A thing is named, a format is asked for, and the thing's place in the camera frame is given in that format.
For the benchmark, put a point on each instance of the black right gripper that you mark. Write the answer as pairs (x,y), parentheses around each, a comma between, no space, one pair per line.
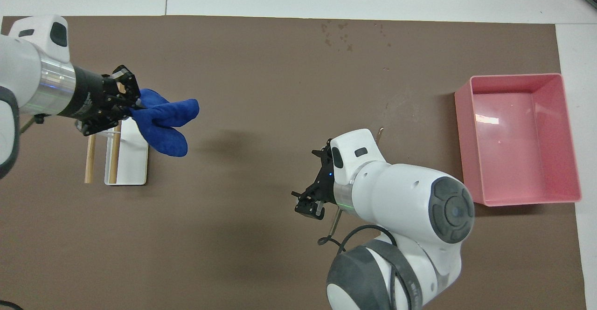
(325,184)

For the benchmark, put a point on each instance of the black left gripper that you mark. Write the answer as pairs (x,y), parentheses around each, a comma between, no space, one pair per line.
(88,95)

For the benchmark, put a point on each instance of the blue towel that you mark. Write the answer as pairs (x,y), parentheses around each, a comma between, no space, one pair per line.
(163,114)

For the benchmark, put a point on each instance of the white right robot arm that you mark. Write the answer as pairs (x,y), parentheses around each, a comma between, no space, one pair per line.
(401,193)

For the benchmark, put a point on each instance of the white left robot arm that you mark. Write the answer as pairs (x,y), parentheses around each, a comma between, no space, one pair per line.
(23,67)

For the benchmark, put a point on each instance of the long water streak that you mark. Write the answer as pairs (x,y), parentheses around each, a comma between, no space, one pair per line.
(381,133)

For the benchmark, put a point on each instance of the wooden dowel rod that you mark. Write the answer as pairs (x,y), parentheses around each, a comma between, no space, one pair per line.
(89,161)
(114,156)

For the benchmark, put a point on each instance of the brown table mat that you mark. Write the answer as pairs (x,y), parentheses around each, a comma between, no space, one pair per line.
(256,184)

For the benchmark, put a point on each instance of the white rack base tray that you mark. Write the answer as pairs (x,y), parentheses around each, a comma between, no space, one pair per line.
(133,165)

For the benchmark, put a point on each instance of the pink plastic bin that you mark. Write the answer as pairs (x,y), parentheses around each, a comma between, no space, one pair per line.
(513,161)

